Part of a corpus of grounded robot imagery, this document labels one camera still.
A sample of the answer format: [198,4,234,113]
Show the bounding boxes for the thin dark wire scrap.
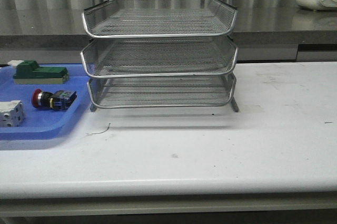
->
[86,123,111,136]

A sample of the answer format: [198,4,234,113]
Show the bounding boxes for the white terminal block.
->
[0,100,25,127]

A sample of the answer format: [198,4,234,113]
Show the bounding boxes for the steel background counter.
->
[1,7,336,64]

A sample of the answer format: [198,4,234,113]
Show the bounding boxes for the silver mesh top tray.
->
[82,0,237,38]

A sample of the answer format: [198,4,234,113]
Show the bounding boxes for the blue plastic tray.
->
[1,64,90,140]

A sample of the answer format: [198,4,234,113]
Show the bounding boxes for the green electrical component block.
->
[7,60,70,84]

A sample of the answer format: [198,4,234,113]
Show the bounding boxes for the silver mesh bottom tray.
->
[87,74,236,109]

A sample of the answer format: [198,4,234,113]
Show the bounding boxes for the red emergency stop button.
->
[31,89,77,111]

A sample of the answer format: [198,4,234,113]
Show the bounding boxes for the silver mesh tray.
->
[80,36,238,79]
[82,0,237,38]
[87,74,236,109]

